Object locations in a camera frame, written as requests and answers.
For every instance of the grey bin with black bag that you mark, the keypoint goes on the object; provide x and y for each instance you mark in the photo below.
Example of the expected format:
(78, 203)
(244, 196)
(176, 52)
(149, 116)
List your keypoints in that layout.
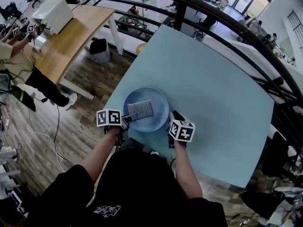
(100, 54)

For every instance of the white toaster oven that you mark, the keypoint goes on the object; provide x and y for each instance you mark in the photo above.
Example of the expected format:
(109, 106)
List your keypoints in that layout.
(56, 13)

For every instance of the wooden table with white legs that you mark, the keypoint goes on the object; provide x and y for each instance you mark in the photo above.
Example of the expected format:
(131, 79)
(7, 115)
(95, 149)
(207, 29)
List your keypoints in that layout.
(82, 29)

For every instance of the person's left forearm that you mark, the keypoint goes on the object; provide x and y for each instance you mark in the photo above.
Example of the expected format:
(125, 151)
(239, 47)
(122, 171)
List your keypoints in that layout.
(99, 157)

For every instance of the pink round stool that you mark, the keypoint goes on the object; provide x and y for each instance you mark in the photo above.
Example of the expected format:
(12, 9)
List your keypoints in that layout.
(142, 44)

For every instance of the black metal railing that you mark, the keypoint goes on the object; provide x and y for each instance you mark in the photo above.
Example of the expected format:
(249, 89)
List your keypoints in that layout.
(182, 15)

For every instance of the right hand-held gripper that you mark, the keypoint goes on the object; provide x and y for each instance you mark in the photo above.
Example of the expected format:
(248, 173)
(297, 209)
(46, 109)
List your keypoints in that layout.
(182, 131)

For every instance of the grey scrubbing sponge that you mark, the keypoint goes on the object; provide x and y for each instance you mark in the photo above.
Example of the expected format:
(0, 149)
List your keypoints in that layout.
(140, 109)

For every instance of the small white box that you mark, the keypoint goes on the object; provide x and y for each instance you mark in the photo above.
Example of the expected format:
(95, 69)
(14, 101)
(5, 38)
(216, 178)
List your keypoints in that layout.
(40, 39)

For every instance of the black and green bag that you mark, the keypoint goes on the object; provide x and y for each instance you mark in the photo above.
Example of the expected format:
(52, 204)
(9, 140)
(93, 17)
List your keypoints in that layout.
(27, 100)

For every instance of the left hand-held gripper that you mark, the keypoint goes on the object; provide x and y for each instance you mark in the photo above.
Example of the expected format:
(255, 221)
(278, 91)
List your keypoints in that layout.
(109, 117)

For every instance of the person's black clothing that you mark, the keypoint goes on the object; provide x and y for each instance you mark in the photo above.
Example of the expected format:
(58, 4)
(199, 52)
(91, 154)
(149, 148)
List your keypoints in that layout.
(142, 185)

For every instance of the person's right forearm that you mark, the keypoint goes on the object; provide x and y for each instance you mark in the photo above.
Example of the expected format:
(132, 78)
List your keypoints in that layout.
(187, 171)

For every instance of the light blue large plate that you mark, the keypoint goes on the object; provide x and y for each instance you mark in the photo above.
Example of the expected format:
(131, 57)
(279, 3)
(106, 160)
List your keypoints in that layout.
(158, 103)

